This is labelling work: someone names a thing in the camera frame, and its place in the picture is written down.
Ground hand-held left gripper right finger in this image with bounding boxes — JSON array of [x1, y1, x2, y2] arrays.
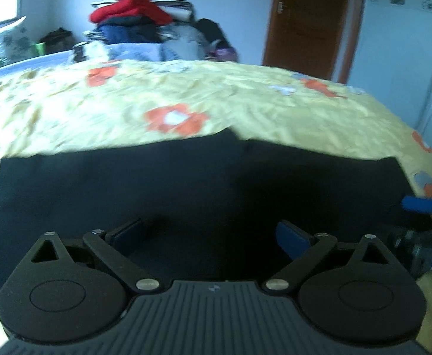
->
[[262, 220, 393, 293]]

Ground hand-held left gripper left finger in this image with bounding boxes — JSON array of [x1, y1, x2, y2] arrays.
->
[[30, 219, 162, 294]]

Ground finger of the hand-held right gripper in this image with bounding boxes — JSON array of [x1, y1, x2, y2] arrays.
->
[[401, 195, 432, 214]]

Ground black pants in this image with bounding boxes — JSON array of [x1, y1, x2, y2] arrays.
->
[[0, 127, 424, 293]]

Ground yellow floral bedsheet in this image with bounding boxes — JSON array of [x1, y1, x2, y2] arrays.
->
[[0, 58, 432, 355]]

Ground blue quilted bedcover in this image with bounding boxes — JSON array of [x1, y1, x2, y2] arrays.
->
[[0, 42, 165, 78]]

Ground green plastic chair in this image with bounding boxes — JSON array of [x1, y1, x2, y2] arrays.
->
[[0, 42, 47, 63]]

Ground dark brown bag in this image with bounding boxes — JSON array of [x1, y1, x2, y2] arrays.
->
[[38, 27, 75, 54]]

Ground brown wooden door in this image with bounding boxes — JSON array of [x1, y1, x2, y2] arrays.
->
[[262, 0, 369, 83]]

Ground pile of clothes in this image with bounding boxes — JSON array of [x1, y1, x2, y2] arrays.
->
[[72, 0, 239, 63]]

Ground floral pillow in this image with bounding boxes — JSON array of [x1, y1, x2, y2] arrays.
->
[[0, 16, 32, 63]]

